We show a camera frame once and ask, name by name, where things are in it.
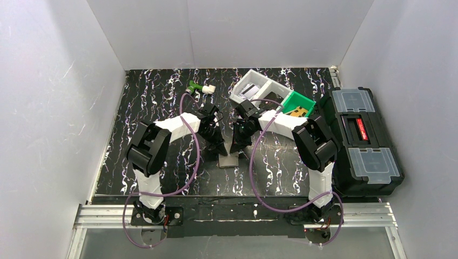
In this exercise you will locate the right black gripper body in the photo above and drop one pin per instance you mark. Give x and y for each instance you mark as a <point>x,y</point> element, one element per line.
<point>242,132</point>

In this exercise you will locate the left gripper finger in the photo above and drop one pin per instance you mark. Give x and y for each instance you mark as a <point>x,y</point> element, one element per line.
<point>220,147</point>
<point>211,145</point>

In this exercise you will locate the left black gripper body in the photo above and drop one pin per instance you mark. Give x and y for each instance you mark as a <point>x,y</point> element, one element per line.
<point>213,133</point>

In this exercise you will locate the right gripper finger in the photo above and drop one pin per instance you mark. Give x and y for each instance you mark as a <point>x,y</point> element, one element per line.
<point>236,144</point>
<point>245,140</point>

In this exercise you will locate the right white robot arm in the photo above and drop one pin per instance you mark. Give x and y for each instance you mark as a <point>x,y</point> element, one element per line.
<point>316,144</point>

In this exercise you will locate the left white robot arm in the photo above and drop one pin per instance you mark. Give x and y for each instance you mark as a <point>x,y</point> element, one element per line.
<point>148,148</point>

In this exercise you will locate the cards in white bin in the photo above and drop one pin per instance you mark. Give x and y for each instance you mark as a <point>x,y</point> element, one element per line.
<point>249,91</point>

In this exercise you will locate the white two-compartment bin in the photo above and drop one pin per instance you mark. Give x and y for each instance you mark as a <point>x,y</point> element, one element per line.
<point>266,84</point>

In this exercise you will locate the green white pipe fitting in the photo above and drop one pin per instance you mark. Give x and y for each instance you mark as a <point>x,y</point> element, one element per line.
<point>205,89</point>

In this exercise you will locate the green plastic bin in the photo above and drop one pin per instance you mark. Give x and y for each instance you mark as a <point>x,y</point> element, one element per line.
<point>295,99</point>

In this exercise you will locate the yellow item in green bin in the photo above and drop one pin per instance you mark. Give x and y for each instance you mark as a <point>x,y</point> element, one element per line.
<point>298,112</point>

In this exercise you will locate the black tool box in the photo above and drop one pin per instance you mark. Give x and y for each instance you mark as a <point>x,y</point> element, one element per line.
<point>367,164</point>

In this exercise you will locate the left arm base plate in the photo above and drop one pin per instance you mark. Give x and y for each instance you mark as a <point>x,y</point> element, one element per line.
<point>157,216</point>

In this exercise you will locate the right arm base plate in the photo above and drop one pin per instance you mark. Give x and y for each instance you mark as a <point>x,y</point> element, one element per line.
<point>321,217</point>

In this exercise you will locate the aluminium frame rail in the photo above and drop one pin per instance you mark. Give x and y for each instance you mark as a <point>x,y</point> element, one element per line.
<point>234,218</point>

